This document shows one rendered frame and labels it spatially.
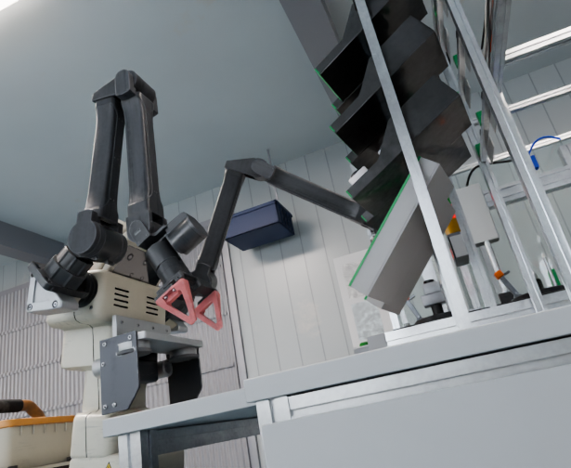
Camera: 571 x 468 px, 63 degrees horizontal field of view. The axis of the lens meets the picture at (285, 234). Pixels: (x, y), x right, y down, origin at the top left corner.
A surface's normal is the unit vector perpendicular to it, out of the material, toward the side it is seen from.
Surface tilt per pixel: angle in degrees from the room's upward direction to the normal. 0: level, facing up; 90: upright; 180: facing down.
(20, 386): 90
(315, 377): 90
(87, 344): 90
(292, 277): 90
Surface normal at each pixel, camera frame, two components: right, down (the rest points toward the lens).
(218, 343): -0.37, -0.29
